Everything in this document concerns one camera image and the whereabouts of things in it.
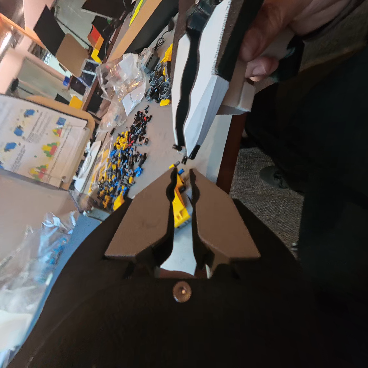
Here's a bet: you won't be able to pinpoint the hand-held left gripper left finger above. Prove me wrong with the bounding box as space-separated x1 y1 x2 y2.
105 168 177 264

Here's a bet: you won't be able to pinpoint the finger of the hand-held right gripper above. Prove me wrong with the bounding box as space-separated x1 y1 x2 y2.
183 0 233 160
172 34 200 150

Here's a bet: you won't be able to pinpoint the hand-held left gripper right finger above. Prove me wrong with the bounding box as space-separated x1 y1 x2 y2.
189 168 261 279

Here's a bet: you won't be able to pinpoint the yellow curved panel assembly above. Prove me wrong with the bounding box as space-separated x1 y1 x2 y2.
169 162 191 229

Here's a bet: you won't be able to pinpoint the person's right forearm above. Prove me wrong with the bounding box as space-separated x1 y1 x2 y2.
302 0 368 58

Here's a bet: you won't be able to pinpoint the person's right hand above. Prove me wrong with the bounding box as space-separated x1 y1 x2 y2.
240 0 354 82

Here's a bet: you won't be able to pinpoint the yellow grey toy vehicle chassis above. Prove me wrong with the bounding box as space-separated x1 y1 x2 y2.
159 43 173 81

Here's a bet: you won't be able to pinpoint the grey motor block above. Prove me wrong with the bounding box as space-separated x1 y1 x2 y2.
139 47 161 74

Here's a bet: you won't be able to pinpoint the small clear parts bag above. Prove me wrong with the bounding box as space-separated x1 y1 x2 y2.
96 53 147 117

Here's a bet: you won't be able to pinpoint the pile of small building pieces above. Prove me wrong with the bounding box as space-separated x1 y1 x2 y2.
89 105 153 212

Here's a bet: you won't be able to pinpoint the yellow printed picture sheet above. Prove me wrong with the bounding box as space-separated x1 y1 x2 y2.
88 149 113 196

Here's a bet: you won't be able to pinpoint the person's dark shoe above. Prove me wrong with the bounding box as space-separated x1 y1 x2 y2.
259 165 291 189

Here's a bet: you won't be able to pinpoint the long wood edged table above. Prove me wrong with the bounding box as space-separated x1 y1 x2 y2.
106 0 180 62

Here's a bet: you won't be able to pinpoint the flat clear plastic bag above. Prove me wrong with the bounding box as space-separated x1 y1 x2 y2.
98 101 127 133

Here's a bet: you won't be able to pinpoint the white stand base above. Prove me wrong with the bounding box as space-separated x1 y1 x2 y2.
73 141 104 191

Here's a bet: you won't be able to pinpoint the yellow paper note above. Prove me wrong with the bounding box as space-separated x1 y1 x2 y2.
129 0 144 26

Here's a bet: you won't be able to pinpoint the clear plastic bags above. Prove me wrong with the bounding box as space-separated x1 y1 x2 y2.
0 211 78 360

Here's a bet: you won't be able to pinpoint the person's black trousers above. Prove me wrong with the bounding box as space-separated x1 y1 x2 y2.
241 55 368 368

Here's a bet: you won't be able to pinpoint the black cable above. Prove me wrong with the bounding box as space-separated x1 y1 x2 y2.
154 20 176 52

